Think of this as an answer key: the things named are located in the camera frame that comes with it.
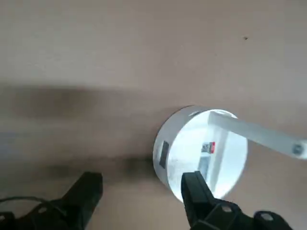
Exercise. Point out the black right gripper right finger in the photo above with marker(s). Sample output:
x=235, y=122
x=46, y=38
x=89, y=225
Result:
x=196, y=198

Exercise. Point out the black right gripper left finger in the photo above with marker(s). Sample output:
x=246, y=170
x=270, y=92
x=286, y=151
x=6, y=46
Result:
x=81, y=198

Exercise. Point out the white foldable desk lamp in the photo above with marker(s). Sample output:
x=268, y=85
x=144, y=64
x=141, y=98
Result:
x=187, y=148

